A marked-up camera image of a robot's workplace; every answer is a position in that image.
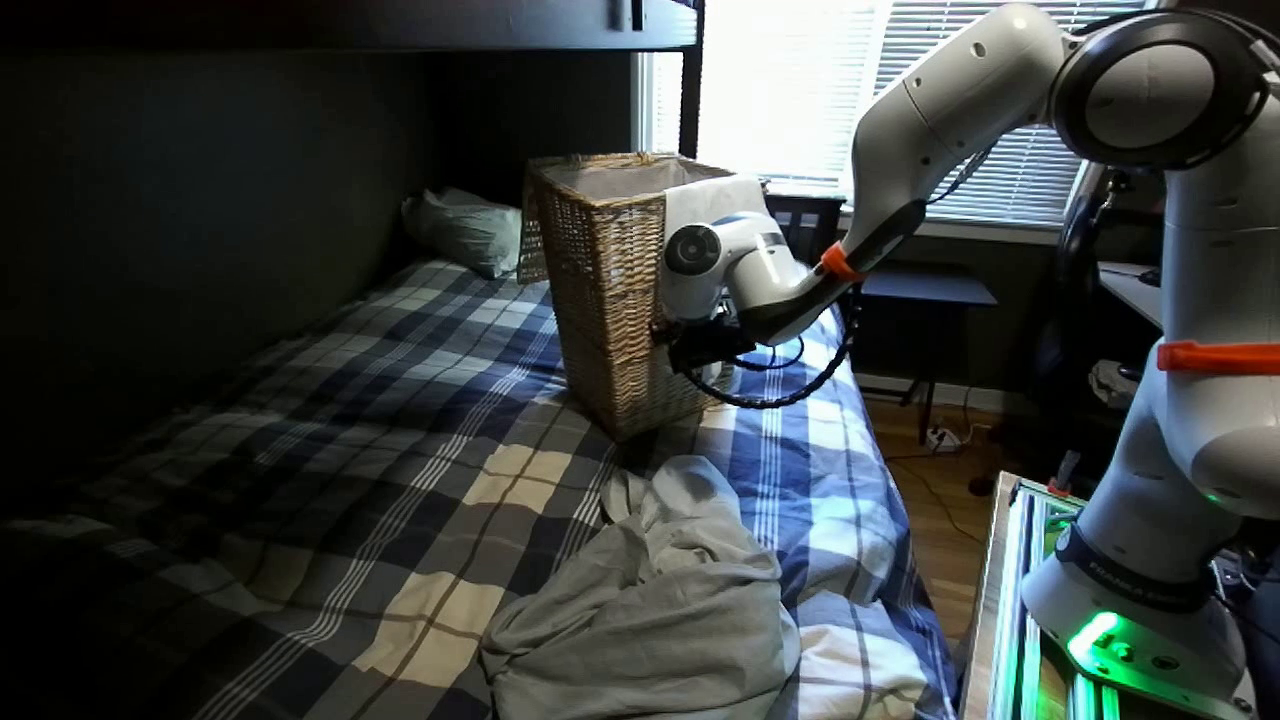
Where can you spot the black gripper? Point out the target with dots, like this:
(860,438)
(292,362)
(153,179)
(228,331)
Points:
(704,347)

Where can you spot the white cloth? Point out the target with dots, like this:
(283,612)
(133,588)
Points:
(713,196)

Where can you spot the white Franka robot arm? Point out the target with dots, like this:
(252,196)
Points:
(1201,265)

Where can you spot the wicker laundry basket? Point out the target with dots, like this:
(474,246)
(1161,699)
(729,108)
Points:
(601,307)

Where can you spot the crumpled grey cloth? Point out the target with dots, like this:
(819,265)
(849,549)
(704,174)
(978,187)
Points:
(654,603)

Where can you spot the small dark side table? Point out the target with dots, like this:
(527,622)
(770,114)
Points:
(934,285)

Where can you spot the small white floor item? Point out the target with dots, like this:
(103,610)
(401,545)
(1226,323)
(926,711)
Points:
(947,438)

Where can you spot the white window blinds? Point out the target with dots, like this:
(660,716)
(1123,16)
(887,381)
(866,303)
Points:
(787,92)

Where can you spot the small grey-white pillow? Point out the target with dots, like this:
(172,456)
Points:
(465,230)

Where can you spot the blue plaid bedspread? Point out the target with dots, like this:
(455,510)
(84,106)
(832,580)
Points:
(332,467)

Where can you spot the metal robot mounting platform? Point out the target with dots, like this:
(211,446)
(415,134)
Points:
(1023,603)

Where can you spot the white shelf board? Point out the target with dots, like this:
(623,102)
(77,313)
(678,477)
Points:
(1124,285)

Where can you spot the dark bunk bed frame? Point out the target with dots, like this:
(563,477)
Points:
(332,20)

